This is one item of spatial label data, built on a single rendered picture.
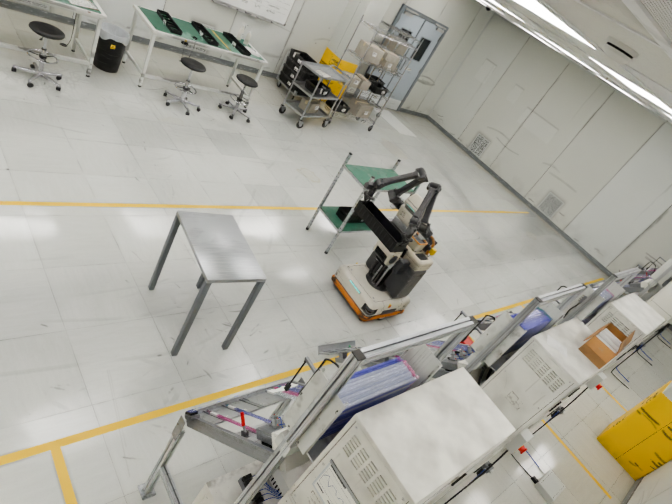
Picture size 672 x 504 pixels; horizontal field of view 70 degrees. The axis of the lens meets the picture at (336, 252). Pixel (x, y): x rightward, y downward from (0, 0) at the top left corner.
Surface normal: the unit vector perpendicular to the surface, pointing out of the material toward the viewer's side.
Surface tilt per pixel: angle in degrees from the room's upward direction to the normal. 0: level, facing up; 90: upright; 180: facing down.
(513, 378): 90
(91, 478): 0
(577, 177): 90
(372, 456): 90
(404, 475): 0
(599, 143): 90
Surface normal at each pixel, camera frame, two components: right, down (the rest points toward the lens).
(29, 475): 0.47, -0.73
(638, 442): -0.70, 0.05
